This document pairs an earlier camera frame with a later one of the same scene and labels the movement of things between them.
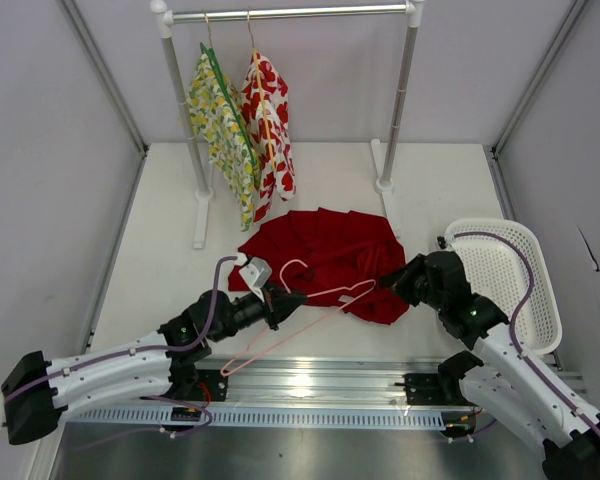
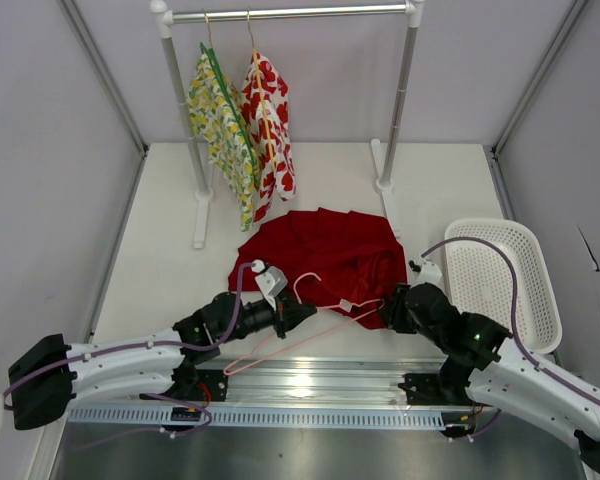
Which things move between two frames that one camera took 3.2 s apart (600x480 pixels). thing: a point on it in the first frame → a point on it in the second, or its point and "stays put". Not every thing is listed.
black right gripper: x=398 y=281 → x=396 y=322
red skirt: x=329 y=257 stays put
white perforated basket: x=497 y=273 stays put
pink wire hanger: x=225 y=370 → x=345 y=306
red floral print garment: x=265 y=97 stays put
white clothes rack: x=384 y=181 stays put
